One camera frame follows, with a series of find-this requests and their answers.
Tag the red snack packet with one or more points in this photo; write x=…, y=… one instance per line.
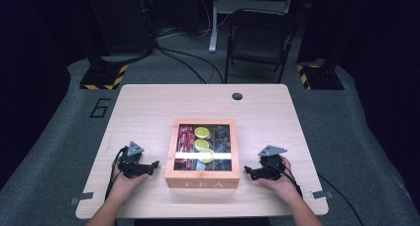
x=182, y=143
x=190, y=140

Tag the person's right hand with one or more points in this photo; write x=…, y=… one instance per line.
x=284, y=186

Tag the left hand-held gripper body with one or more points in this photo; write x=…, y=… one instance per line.
x=132, y=161

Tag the wooden framed glass box lid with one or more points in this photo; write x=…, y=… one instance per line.
x=171, y=146

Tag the wooden compartment box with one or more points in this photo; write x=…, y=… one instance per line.
x=202, y=183

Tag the person's left hand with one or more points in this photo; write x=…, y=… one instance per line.
x=125, y=186

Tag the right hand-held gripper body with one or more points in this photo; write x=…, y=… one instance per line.
x=272, y=166

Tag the black stand with striped base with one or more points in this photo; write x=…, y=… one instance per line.
x=104, y=75
x=318, y=77

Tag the pile of dark wrapped pieces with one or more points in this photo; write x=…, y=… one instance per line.
x=222, y=138
x=223, y=165

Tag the black folding chair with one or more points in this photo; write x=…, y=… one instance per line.
x=261, y=37

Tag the white desk frame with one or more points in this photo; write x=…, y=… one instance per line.
x=214, y=27

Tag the black cabinet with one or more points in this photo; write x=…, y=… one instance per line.
x=125, y=21

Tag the yellow round capsule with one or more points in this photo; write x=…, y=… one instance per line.
x=201, y=144
x=207, y=160
x=202, y=132

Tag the white small packet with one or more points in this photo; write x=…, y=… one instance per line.
x=200, y=166

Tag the grey tape piece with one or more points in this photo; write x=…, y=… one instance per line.
x=322, y=194
x=82, y=197

